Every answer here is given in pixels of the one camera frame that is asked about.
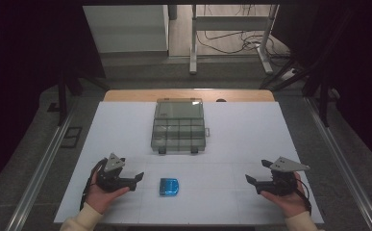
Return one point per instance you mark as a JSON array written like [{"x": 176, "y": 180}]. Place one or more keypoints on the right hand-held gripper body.
[{"x": 283, "y": 174}]

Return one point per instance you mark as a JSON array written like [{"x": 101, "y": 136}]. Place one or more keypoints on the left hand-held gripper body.
[{"x": 113, "y": 163}]

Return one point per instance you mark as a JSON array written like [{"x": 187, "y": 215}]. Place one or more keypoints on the person's right hand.
[{"x": 287, "y": 202}]

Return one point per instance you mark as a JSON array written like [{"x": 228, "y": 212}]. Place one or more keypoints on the person's left hand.
[{"x": 102, "y": 198}]

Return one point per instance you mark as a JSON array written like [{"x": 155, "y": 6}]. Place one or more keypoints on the small blue plastic case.
[{"x": 169, "y": 187}]

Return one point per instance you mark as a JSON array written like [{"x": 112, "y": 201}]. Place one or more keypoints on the white table mat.
[{"x": 238, "y": 144}]

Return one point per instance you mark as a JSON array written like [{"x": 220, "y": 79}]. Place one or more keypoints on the clear plastic compartment box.
[{"x": 178, "y": 128}]

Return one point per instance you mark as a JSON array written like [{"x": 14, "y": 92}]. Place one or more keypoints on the black metal stand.
[
  {"x": 66, "y": 93},
  {"x": 321, "y": 83}
]

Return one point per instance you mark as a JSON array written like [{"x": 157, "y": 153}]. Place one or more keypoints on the white power strip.
[{"x": 288, "y": 74}]

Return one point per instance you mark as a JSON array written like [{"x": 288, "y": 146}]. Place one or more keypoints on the black curtain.
[
  {"x": 23, "y": 64},
  {"x": 359, "y": 73}
]

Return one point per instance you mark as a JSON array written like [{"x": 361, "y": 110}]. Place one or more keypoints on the white cabinet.
[{"x": 129, "y": 29}]

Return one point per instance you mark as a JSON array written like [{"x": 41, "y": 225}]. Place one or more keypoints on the aluminium rail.
[
  {"x": 39, "y": 174},
  {"x": 343, "y": 163}
]

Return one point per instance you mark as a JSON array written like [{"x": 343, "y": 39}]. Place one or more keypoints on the white desk frame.
[{"x": 228, "y": 23}]

